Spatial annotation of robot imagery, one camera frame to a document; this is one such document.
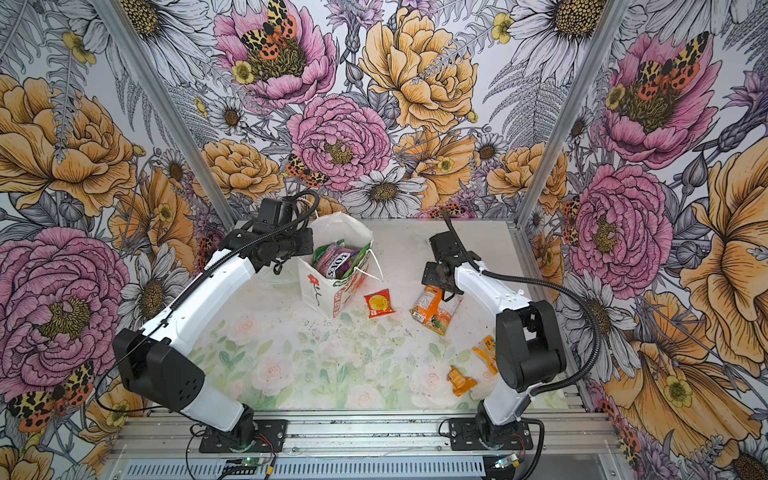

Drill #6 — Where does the orange mango snack packet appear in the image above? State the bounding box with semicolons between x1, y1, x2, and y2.
410;286;462;336

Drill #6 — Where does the green Fox's candy bag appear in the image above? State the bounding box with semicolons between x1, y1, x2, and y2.
312;239;345;262

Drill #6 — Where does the purple Fox's candy bag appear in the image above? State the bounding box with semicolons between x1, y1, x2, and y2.
313;245;360;280

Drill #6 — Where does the small red snack packet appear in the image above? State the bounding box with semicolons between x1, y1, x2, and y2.
364;289;395;319

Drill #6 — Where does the white floral paper bag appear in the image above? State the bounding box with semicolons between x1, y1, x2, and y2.
297;212;383;319

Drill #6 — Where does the green Lays chips bag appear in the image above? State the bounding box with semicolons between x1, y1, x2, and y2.
348;242;372;277

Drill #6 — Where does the orange wrapper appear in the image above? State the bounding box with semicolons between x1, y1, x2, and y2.
472;335;499;375

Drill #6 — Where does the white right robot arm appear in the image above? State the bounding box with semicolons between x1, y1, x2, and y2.
422;231;567;433

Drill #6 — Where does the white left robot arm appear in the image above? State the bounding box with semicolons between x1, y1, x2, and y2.
112;189;320;444

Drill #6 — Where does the small orange snack packet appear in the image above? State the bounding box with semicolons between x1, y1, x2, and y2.
446;365;478;397

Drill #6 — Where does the green circuit board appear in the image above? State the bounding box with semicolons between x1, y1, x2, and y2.
220;457;276;478

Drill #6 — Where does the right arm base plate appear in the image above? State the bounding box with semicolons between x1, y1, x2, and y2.
445;415;534;452

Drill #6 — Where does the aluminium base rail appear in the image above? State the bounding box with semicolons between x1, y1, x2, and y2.
102;410;633;479

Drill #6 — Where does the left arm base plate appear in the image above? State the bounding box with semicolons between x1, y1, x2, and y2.
198;419;288;454

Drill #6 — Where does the aluminium frame post left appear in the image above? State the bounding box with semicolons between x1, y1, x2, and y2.
94;1;236;230

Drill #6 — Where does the aluminium frame post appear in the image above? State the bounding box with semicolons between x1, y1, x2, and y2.
94;1;236;230
514;0;630;230

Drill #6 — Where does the aluminium frame post right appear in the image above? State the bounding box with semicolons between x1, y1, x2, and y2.
514;0;630;230

